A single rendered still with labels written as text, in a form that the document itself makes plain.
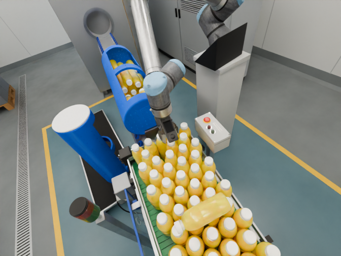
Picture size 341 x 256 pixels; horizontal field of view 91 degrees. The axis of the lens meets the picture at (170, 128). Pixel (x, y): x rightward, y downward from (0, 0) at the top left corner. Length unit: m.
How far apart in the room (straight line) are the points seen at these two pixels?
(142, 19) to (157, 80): 0.43
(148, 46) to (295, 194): 1.86
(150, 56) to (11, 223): 2.39
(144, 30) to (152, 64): 0.18
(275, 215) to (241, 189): 0.34
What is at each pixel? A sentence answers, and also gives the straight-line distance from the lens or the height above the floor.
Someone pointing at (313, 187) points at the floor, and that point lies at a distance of 2.24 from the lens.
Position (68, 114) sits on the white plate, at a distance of 1.48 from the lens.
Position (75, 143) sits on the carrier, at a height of 0.90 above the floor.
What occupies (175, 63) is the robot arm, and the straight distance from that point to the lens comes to 0.74.
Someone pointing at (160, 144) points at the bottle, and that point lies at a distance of 0.94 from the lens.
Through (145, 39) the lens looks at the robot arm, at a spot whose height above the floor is 1.49.
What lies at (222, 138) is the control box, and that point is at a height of 1.10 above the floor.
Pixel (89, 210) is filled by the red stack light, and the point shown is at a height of 1.24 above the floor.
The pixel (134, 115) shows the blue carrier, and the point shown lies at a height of 1.15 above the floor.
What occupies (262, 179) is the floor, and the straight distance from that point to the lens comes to 2.08.
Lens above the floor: 1.82
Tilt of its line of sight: 49 degrees down
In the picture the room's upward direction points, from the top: 13 degrees counter-clockwise
